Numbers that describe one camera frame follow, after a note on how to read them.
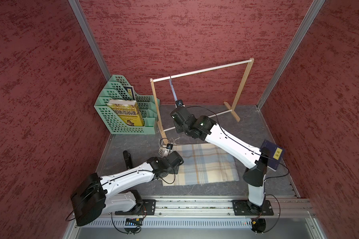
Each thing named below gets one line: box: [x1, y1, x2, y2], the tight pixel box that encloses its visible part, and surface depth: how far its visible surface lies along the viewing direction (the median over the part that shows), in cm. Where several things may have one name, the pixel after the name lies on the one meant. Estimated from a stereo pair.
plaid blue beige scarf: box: [162, 143, 240, 187], surface depth 87 cm
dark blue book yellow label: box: [260, 139, 285, 171], surface depth 94 cm
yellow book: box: [106, 99, 145, 127], surface depth 89 cm
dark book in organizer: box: [123, 86, 137, 101], surface depth 112 cm
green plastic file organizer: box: [93, 74, 161, 135], surface depth 97 cm
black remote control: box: [122, 150, 133, 170], surface depth 90 cm
